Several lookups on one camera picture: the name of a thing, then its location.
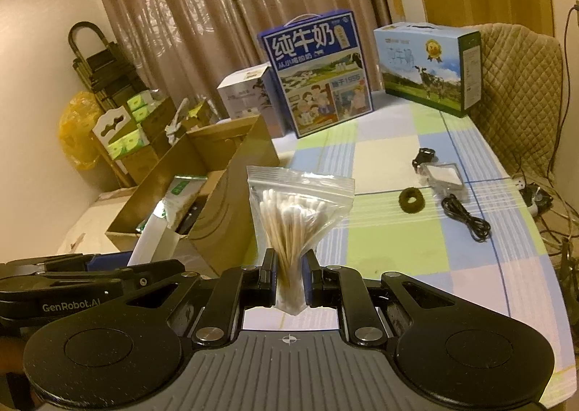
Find cotton swab bag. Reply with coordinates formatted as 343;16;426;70
247;166;355;316

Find silver green tea bag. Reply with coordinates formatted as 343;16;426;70
135;175;207;234

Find brown hair scrunchie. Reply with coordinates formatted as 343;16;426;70
398;187;425;214

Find clear bag white pads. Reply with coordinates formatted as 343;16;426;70
418;162;467;200

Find white box on table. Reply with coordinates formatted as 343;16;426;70
128;215;181;266

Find open cardboard box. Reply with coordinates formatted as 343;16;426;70
106;116;280;277

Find checked bed sheet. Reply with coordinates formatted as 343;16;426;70
243;92;578;409

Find yellow plastic bag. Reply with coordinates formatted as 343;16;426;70
58;90;103;171

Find tissue pack carton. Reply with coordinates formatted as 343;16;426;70
90;90;177;187

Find white appliance box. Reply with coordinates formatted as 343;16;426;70
217;62;288;137

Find blue milk carton box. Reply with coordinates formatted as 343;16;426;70
258;10;374;139

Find white power strip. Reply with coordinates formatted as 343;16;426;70
513;176;554;218

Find black folding hand cart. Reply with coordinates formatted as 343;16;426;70
68;21;147;111

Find light blue cow milk box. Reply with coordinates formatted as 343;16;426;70
374;22;483;117

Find quilted beige cover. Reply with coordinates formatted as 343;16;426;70
469;23;563;176

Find black wall power cable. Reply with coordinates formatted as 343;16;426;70
510;3;579;186

